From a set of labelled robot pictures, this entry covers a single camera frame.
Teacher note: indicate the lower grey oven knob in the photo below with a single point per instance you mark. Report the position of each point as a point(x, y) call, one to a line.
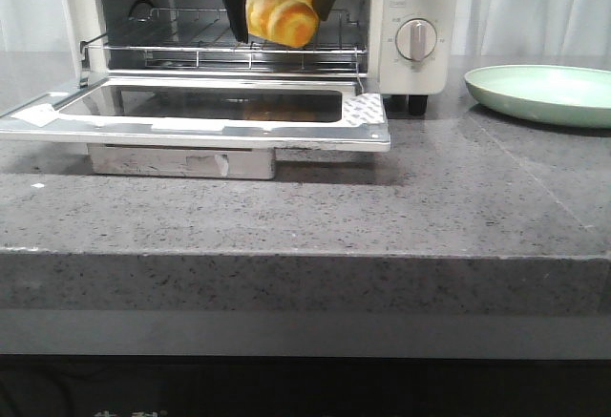
point(416, 39)

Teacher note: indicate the open glass oven door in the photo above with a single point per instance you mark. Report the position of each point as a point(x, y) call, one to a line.
point(183, 110)

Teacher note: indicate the white toaster oven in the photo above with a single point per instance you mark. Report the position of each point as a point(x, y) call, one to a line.
point(413, 68)

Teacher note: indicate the metal wire oven rack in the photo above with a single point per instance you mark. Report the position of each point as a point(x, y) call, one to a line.
point(193, 41)

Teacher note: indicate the light green round plate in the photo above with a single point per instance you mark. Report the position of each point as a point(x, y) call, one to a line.
point(550, 94)

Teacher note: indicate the white curtain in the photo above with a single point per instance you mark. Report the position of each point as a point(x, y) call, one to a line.
point(482, 27)

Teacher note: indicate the orange striped croissant bread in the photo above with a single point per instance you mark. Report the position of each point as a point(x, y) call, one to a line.
point(291, 23)

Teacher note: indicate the white oven door handle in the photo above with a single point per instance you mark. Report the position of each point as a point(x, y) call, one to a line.
point(182, 162)

